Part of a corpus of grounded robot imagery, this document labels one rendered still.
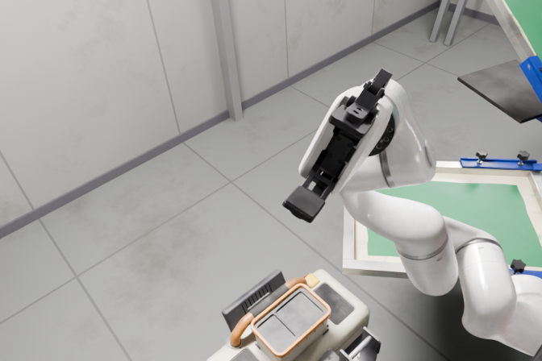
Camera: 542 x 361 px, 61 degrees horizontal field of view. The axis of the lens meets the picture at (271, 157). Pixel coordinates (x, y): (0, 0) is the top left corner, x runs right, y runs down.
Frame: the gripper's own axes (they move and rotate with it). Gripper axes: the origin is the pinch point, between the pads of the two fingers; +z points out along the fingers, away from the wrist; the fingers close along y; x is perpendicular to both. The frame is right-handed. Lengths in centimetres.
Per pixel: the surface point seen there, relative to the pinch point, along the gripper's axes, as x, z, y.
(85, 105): -177, -192, -146
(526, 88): 49, -236, -11
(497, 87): 37, -232, -17
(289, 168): -48, -267, -143
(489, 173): 46, -164, -40
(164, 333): -43, -129, -197
